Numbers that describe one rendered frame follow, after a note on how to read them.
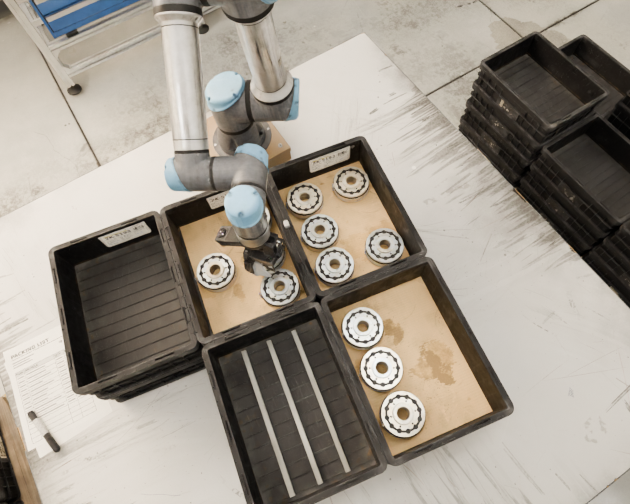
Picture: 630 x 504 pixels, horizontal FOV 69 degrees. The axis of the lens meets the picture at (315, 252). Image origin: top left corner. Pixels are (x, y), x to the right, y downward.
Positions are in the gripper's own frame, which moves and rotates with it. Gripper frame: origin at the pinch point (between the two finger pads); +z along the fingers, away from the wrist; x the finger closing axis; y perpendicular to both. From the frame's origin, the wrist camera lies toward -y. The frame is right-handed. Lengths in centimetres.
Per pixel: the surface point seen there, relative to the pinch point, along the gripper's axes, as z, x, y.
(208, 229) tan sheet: 2.0, 5.2, -18.7
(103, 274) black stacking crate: 2.3, -17.1, -40.3
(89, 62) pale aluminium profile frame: 71, 100, -160
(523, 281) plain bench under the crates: 15, 26, 70
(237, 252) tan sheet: 2.0, 1.6, -7.8
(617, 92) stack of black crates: 58, 154, 104
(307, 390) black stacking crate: 2.3, -25.8, 23.9
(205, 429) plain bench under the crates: 15.2, -43.6, 0.9
